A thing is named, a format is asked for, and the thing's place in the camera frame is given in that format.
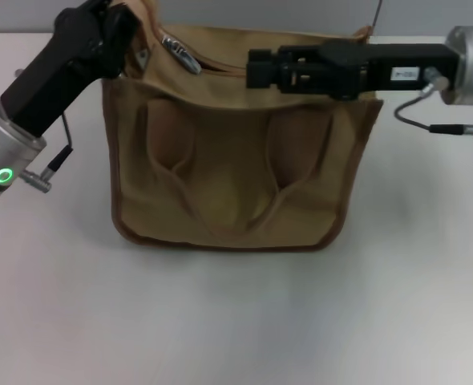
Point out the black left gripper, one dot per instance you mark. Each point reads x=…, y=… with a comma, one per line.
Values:
x=60, y=64

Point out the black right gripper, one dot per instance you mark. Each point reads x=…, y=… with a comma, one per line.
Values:
x=381, y=66

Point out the silver metal zipper pull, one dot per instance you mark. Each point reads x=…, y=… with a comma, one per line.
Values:
x=184, y=58

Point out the khaki canvas food bag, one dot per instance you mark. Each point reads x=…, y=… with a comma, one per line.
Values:
x=228, y=160

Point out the white and silver left robot arm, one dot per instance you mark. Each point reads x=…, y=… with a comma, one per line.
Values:
x=0, y=148

